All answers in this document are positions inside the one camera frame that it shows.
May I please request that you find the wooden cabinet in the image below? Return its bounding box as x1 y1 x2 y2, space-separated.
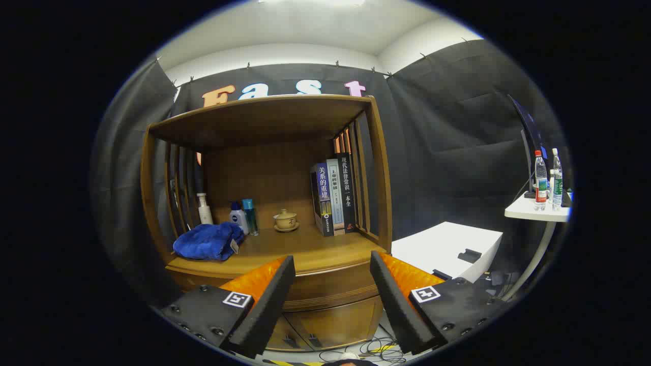
140 94 393 352

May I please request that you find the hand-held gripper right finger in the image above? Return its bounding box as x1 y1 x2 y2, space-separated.
369 251 511 355

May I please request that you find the wooden countertop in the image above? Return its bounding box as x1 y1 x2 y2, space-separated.
165 224 390 278

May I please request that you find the white drawer unit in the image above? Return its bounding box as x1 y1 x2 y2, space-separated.
391 221 504 284

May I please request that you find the blue spine book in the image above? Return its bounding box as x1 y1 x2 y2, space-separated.
310 163 335 237

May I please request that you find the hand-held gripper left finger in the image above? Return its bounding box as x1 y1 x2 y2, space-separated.
160 255 297 359

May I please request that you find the red label water bottle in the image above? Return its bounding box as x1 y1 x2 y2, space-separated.
533 150 549 211

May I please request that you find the wooden cabinet door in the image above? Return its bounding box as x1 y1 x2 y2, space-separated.
264 311 306 352
285 297 383 351

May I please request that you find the tangle of floor cables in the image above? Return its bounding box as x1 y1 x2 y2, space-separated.
331 325 407 364

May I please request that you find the black monitor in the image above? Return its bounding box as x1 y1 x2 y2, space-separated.
507 94 550 199

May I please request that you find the white side table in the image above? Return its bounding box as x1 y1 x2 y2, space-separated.
501 193 573 300

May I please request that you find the beige lidded teacup with saucer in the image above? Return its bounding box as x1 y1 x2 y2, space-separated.
273 208 301 233

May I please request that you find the pale spine book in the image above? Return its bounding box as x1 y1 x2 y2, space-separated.
326 159 345 235

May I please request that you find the white pump bottle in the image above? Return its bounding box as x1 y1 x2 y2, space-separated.
197 193 214 226

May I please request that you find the blue towel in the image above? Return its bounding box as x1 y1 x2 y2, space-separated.
173 222 246 262

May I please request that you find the teal clear bottle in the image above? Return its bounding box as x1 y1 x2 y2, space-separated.
242 198 259 236

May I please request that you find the green label water bottle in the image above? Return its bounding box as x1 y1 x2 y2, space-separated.
551 148 564 211

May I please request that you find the black electronic device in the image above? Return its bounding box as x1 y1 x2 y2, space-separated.
483 271 517 300

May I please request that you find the white lotion bottle blue cap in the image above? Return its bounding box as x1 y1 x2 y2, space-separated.
229 202 250 235

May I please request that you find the wooden drawer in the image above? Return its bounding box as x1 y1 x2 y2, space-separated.
170 264 382 312

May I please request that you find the black spine book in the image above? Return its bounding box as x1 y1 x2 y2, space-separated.
336 152 357 233

